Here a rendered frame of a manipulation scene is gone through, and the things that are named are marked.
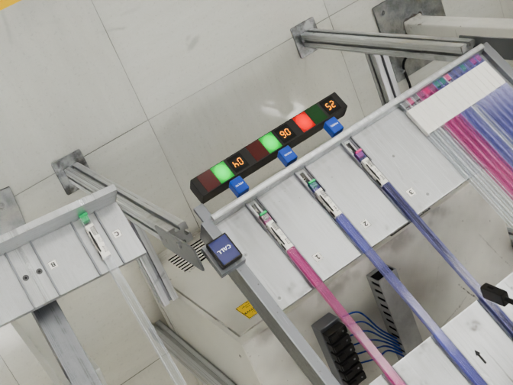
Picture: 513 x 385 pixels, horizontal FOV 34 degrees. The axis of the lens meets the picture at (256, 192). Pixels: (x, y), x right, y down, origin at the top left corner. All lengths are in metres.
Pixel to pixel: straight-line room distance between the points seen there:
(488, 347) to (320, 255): 0.32
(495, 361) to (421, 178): 0.35
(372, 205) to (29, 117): 0.91
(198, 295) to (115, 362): 0.47
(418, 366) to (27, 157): 1.09
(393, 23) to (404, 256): 0.88
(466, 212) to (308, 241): 0.57
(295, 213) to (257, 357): 0.36
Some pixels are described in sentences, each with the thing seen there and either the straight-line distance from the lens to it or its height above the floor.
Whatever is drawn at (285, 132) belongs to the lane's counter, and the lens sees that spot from 1.57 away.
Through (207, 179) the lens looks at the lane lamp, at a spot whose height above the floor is 0.65.
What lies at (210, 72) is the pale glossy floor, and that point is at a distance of 2.22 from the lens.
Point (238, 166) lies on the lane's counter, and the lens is 1.52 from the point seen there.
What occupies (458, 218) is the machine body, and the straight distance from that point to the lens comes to 1.93.
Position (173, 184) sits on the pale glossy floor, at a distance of 2.21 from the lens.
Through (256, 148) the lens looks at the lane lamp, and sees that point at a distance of 1.55.
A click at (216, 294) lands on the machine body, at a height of 0.40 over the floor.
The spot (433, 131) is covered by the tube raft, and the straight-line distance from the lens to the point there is 1.61.
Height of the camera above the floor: 1.98
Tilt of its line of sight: 58 degrees down
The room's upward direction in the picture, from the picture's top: 112 degrees clockwise
